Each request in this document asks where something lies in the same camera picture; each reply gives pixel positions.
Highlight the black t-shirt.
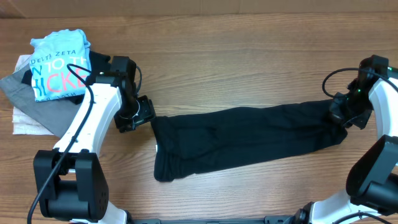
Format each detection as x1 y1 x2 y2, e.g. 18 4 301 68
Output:
151 100 348 182

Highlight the grey folded shirt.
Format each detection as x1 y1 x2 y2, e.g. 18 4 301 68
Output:
0 67 85 139

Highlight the white folded cloth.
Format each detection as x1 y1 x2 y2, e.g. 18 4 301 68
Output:
12 54 75 136

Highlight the light blue printed folded shirt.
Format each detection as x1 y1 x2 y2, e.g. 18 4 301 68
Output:
29 29 91 102

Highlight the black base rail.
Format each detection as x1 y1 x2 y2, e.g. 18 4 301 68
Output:
133 215 294 224

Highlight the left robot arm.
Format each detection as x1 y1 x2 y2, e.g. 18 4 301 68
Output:
27 56 156 224

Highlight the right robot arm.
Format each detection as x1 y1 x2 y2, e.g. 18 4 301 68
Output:
286 55 397 224

